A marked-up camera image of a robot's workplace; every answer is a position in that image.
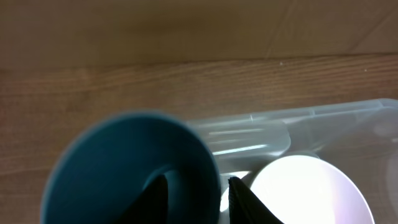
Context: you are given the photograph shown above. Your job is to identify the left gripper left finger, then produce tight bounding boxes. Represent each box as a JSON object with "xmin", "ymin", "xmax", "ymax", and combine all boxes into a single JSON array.
[{"xmin": 116, "ymin": 175, "xmax": 169, "ymax": 224}]

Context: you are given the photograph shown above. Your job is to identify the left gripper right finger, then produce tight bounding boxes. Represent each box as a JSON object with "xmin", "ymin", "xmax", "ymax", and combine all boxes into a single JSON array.
[{"xmin": 228, "ymin": 177, "xmax": 282, "ymax": 224}]

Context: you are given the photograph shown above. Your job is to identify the pink bowl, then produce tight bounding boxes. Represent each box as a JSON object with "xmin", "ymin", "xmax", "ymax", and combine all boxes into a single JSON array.
[{"xmin": 219, "ymin": 154, "xmax": 376, "ymax": 224}]

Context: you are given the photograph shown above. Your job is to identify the blue cup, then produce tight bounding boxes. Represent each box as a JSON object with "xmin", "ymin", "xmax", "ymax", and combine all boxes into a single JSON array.
[{"xmin": 40, "ymin": 113, "xmax": 221, "ymax": 223}]

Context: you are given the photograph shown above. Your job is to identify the clear plastic storage bin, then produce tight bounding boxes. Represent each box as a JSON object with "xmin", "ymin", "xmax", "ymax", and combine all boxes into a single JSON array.
[{"xmin": 189, "ymin": 99, "xmax": 397, "ymax": 223}]

